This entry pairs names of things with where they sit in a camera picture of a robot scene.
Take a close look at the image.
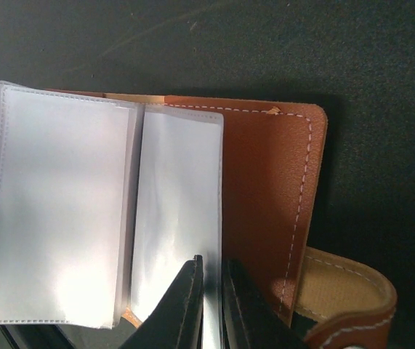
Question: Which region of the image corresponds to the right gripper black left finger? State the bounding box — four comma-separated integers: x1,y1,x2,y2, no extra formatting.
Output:
121,255,204,349

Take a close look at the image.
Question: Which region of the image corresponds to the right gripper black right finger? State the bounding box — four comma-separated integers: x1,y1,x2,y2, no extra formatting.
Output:
222,260,305,348

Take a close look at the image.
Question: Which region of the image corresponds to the brown leather card holder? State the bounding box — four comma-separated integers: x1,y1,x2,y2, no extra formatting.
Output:
0,81,397,348

